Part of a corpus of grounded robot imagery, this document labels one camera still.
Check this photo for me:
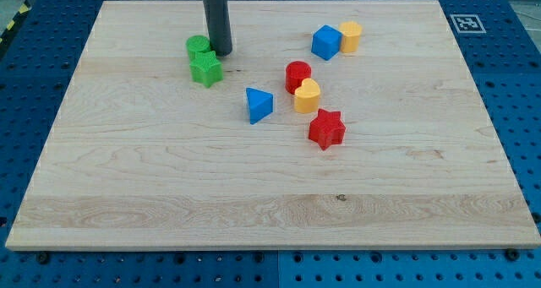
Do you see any yellow pentagon block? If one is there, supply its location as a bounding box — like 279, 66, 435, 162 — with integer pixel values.
339, 21, 363, 53

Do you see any red star block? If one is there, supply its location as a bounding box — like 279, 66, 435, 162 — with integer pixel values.
308, 108, 346, 150

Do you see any green star block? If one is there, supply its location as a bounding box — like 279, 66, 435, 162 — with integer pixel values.
189, 51, 223, 88

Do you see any yellow heart block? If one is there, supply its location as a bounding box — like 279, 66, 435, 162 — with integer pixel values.
293, 78, 321, 113

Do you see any wooden board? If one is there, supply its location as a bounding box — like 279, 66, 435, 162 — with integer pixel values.
6, 0, 540, 252

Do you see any blue triangle block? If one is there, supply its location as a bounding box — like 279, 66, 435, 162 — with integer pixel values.
246, 88, 274, 124

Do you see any blue cube block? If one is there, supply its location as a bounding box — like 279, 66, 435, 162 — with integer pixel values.
311, 24, 342, 61

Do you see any white fiducial marker tag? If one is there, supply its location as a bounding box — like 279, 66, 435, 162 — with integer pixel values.
450, 14, 486, 35

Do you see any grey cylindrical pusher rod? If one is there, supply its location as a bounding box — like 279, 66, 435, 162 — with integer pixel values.
202, 0, 232, 57

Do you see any red cylinder block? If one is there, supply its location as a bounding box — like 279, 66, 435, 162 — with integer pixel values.
285, 61, 312, 95

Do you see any green cylinder block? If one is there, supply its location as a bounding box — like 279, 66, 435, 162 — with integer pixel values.
185, 35, 211, 60

